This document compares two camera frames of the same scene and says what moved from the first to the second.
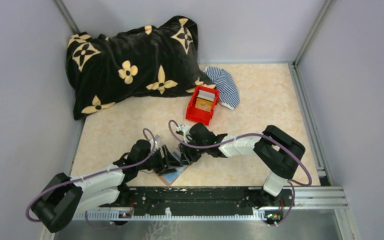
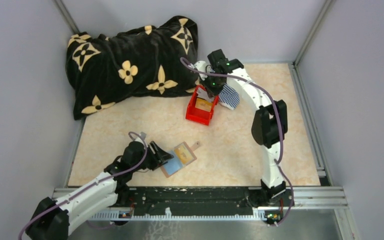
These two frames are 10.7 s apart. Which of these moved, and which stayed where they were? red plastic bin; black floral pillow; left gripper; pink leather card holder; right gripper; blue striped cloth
Moved: pink leather card holder; right gripper
Stayed: left gripper; black floral pillow; blue striped cloth; red plastic bin
